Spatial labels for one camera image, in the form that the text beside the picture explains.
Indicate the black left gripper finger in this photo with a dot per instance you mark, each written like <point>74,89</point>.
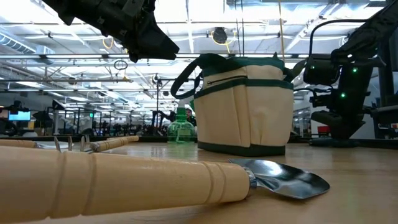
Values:
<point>155,46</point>

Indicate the green spray bottle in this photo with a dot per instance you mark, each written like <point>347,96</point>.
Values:
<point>180,130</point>

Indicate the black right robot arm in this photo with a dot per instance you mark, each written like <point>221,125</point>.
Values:
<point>351,93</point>

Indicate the black pole stand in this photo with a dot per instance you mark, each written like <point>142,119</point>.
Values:
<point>156,79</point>

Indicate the person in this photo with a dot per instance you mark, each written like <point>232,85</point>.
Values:
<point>189,113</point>

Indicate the computer monitor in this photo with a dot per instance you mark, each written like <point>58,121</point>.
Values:
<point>19,115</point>

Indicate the red bin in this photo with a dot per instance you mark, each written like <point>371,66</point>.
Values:
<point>323,130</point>

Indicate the grey computer cart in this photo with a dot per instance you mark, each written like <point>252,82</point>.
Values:
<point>385,109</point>

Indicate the grey ceiling air duct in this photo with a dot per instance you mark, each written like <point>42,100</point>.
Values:
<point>18,45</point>

